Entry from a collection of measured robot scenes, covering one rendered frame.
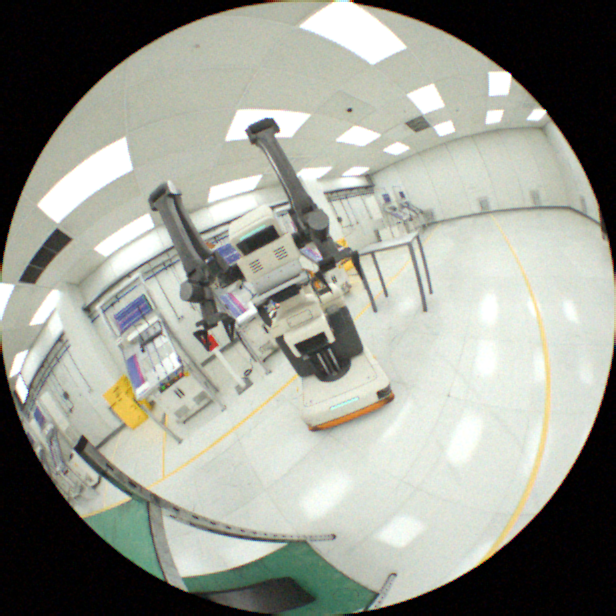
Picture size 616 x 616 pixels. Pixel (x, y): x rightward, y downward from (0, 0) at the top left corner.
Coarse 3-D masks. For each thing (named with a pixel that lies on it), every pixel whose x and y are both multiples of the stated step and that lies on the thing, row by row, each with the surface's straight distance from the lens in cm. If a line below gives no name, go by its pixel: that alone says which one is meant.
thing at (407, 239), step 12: (384, 240) 243; (396, 240) 213; (408, 240) 192; (420, 240) 229; (360, 252) 218; (372, 252) 203; (420, 252) 231; (360, 264) 218; (420, 276) 199; (384, 288) 266; (420, 288) 202; (372, 300) 232
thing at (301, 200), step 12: (264, 132) 69; (276, 132) 72; (252, 144) 72; (264, 144) 67; (276, 144) 66; (276, 156) 64; (276, 168) 64; (288, 168) 62; (288, 180) 61; (288, 192) 63; (300, 192) 60; (300, 204) 59; (312, 204) 59; (300, 216) 58
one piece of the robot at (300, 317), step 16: (288, 240) 79; (256, 256) 80; (272, 256) 80; (288, 256) 79; (240, 272) 84; (256, 272) 82; (288, 304) 86; (304, 304) 85; (288, 320) 86; (304, 320) 87; (320, 320) 84; (288, 336) 86; (304, 336) 86
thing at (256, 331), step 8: (256, 320) 241; (240, 328) 237; (248, 328) 239; (256, 328) 242; (264, 328) 246; (240, 336) 257; (248, 336) 241; (256, 336) 244; (264, 336) 248; (272, 336) 252; (256, 344) 246; (264, 344) 250; (272, 344) 255; (256, 352) 248; (264, 352) 253
